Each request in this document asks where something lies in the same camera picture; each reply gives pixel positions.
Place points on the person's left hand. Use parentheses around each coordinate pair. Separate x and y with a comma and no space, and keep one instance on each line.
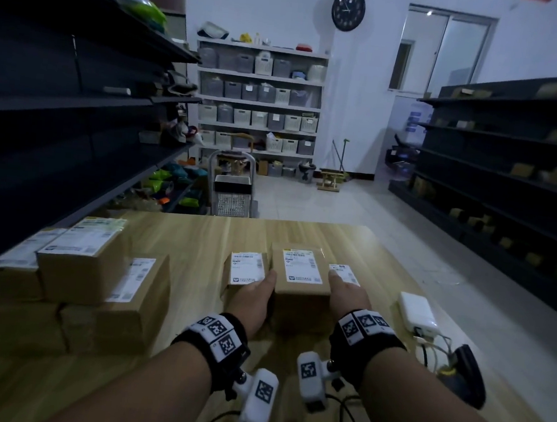
(251,303)

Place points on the person's right hand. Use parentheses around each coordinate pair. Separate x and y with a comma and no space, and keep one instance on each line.
(348,299)

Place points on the person's right fingers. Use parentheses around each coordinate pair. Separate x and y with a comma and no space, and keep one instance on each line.
(337,281)

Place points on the person's left fingers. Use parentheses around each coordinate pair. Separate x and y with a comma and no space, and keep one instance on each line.
(266,282)

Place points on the large labelled cardboard box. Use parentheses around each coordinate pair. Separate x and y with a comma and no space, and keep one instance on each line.
(301,288)

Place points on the person's right forearm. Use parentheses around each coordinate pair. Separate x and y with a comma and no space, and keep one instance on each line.
(426,411)

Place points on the person's left forearm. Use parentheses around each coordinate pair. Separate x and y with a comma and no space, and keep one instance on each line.
(146,391)

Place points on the small flat labelled cardboard box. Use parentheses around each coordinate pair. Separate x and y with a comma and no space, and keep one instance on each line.
(346,274)

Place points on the black right wristband with markers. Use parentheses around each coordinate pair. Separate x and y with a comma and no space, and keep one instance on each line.
(362,335)

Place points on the black wristband with markers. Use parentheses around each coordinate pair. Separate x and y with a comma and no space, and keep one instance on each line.
(362,335)
(216,341)

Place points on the black left wristband with markers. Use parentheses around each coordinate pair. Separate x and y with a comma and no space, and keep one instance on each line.
(216,341)

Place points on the white power bank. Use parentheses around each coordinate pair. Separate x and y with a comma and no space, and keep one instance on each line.
(418,310)

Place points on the white mesh basket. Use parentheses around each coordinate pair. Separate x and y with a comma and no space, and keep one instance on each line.
(232,197)

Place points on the small wooden stool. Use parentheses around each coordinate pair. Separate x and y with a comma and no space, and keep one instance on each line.
(332,180)

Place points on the metal hand trolley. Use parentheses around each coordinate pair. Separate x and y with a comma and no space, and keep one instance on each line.
(232,185)

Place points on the black round bin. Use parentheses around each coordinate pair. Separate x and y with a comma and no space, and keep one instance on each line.
(307,172)

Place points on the pile of colourful packets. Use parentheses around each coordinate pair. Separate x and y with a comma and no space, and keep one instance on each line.
(178,185)

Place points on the wide cardboard box with label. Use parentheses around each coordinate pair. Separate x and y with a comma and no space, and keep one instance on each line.
(119,306)

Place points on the black barcode scanner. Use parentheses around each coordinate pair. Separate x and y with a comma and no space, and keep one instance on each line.
(466,375)

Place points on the white shelf unit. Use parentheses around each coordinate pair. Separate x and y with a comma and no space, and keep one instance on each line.
(259,102)

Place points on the cardboard box with green-edged label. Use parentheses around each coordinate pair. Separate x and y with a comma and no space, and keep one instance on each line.
(82,259)

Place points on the rows of plastic storage bins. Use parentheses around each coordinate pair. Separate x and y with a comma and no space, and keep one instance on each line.
(259,92)

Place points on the dark metal shelf with parcels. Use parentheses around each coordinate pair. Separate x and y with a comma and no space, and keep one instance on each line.
(504,189)

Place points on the group of brown parcels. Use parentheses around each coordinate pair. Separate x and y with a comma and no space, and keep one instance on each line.
(549,176)

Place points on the sliding glass window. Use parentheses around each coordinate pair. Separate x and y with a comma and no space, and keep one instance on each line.
(443,53)

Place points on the cardboard box with white label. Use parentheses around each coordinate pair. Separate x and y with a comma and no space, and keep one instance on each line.
(11,267)

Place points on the grey basket on shelf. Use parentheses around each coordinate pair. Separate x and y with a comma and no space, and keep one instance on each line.
(213,30)

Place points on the plain low cardboard box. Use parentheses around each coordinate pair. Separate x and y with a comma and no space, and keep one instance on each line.
(10,326)

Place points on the dark metal shelf with goods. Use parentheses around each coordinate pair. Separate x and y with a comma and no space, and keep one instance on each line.
(50,101)

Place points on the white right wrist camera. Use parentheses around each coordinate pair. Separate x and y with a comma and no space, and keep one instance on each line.
(311,379)

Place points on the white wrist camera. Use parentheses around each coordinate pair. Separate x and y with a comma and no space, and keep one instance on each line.
(259,401)
(311,379)

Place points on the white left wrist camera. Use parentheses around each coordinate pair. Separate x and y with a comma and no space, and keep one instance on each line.
(259,401)

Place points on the black round wall clock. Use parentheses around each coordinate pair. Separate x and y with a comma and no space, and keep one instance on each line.
(348,9)

